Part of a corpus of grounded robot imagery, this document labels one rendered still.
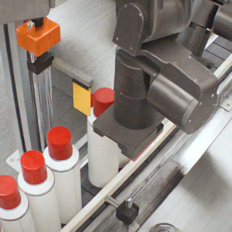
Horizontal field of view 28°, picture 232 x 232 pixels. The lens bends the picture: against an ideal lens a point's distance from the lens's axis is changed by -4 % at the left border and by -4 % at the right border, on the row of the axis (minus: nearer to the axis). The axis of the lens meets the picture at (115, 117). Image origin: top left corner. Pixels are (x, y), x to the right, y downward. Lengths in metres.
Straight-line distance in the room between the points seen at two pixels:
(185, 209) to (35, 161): 0.31
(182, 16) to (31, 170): 0.26
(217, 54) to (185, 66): 0.59
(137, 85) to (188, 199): 0.33
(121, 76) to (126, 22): 0.07
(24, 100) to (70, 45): 0.43
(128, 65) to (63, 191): 0.24
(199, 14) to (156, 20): 0.37
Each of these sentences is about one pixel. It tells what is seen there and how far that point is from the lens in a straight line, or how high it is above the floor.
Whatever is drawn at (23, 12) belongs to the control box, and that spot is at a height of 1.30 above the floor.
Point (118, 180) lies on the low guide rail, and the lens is 0.79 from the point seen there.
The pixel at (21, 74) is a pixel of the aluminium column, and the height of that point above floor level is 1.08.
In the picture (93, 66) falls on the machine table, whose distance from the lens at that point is 1.09.
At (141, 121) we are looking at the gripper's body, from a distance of 0.59.
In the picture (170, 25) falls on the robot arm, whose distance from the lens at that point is 0.51.
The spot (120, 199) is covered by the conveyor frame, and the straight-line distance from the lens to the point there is 0.81.
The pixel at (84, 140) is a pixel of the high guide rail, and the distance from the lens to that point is 0.77.
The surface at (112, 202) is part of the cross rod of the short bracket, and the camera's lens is 0.77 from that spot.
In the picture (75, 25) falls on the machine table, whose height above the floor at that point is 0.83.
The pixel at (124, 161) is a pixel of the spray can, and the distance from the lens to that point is 0.82.
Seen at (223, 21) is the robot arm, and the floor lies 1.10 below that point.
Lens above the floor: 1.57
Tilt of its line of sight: 48 degrees down
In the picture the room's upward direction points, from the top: 3 degrees clockwise
